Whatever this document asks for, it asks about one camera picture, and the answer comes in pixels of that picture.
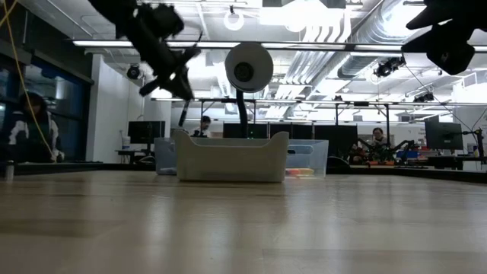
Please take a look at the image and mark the clear transparent plastic bin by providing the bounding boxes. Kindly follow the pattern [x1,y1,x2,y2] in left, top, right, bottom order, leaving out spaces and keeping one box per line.
[287,139,329,178]

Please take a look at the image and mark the orange highlighter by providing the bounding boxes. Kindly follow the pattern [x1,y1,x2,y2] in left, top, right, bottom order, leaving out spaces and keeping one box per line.
[285,167,316,177]

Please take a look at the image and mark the smoky transparent plastic bin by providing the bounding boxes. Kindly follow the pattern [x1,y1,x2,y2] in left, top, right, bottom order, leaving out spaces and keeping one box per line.
[154,136,178,176]

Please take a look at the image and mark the black overhead light bar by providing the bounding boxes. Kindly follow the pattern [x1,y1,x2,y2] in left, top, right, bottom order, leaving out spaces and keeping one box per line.
[72,39,487,53]

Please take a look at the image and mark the grey opaque plastic bin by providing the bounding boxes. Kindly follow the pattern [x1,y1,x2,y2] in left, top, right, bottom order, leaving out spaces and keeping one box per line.
[173,131,290,183]

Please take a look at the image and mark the person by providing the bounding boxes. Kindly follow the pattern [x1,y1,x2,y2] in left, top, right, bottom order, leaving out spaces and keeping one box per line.
[7,92,65,164]
[189,115,212,138]
[371,127,389,148]

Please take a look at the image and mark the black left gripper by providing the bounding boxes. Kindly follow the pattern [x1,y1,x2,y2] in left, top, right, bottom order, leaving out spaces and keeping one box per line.
[125,7,202,100]

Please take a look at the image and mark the black equipment stand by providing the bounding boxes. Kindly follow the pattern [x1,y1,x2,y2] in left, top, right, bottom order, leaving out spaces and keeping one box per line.
[462,127,487,165]

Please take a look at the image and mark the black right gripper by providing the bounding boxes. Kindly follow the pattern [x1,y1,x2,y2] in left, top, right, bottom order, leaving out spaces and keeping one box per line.
[401,0,487,76]

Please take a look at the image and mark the black desk lamp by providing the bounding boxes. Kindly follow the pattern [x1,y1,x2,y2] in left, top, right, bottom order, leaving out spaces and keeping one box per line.
[224,41,274,140]

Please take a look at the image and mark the black Expo marker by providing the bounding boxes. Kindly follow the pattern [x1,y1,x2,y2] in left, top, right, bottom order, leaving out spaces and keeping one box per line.
[177,98,191,129]

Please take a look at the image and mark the black computer monitor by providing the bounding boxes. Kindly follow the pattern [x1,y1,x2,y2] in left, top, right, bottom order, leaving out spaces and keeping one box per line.
[314,124,358,158]
[222,122,269,139]
[127,120,166,145]
[269,123,314,140]
[425,121,464,151]

